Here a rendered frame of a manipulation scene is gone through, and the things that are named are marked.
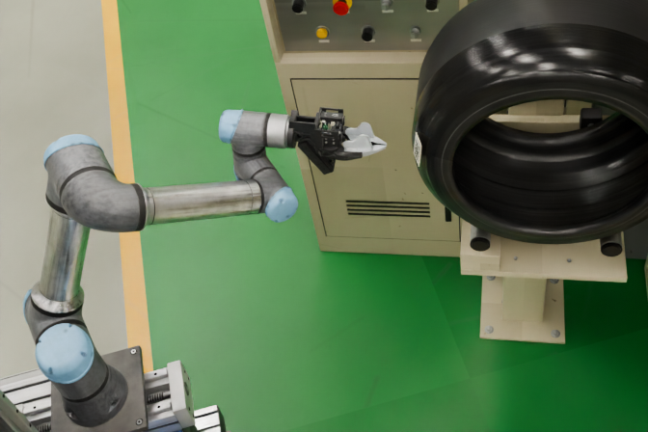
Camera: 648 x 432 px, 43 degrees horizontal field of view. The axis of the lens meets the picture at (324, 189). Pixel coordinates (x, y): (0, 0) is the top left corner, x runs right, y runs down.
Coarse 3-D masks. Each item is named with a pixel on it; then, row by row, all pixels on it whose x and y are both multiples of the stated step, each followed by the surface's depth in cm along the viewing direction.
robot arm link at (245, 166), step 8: (232, 152) 186; (256, 152) 184; (264, 152) 187; (240, 160) 185; (248, 160) 184; (256, 160) 184; (264, 160) 185; (240, 168) 186; (248, 168) 184; (256, 168) 183; (240, 176) 189; (248, 176) 183
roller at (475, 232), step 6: (474, 228) 186; (474, 234) 185; (480, 234) 184; (486, 234) 185; (474, 240) 184; (480, 240) 184; (486, 240) 184; (474, 246) 185; (480, 246) 185; (486, 246) 185
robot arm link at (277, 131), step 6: (276, 114) 181; (282, 114) 181; (270, 120) 179; (276, 120) 179; (282, 120) 179; (288, 120) 180; (270, 126) 178; (276, 126) 178; (282, 126) 178; (270, 132) 178; (276, 132) 178; (282, 132) 178; (270, 138) 179; (276, 138) 179; (282, 138) 178; (270, 144) 180; (276, 144) 180; (282, 144) 179
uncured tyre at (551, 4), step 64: (512, 0) 155; (576, 0) 151; (640, 0) 154; (448, 64) 157; (512, 64) 146; (576, 64) 143; (640, 64) 143; (448, 128) 157; (512, 128) 195; (640, 128) 183; (448, 192) 171; (512, 192) 192; (576, 192) 189; (640, 192) 177
